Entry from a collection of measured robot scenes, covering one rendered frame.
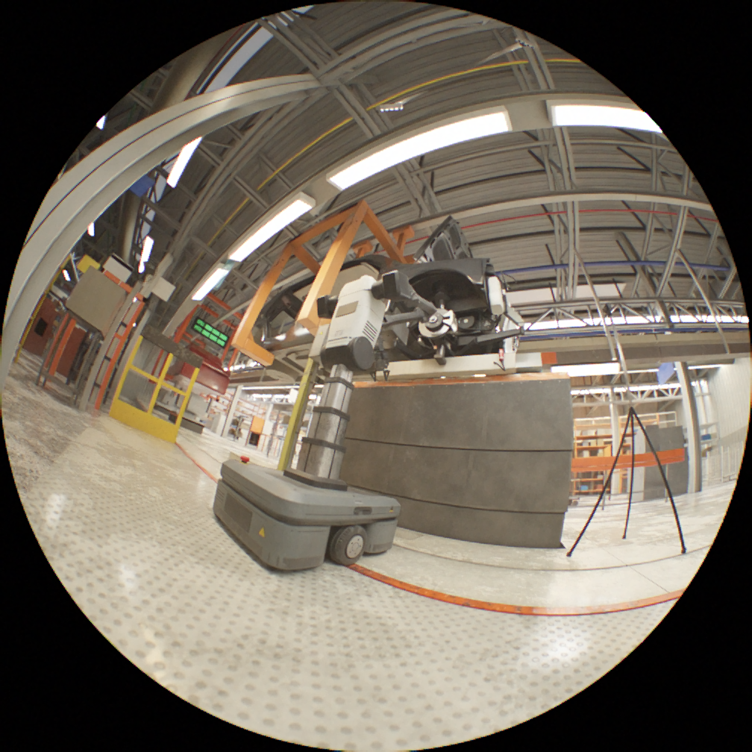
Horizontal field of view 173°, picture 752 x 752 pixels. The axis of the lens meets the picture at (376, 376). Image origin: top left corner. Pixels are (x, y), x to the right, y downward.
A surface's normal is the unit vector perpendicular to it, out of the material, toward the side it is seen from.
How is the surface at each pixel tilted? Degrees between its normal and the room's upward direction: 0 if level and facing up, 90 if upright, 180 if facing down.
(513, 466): 90
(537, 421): 90
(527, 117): 180
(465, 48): 180
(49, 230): 90
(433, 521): 90
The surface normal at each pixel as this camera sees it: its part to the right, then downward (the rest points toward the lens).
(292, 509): 0.38, -0.28
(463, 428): -0.52, -0.42
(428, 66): -0.19, 0.91
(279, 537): 0.01, -0.38
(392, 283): -0.56, 0.09
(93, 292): 0.83, -0.05
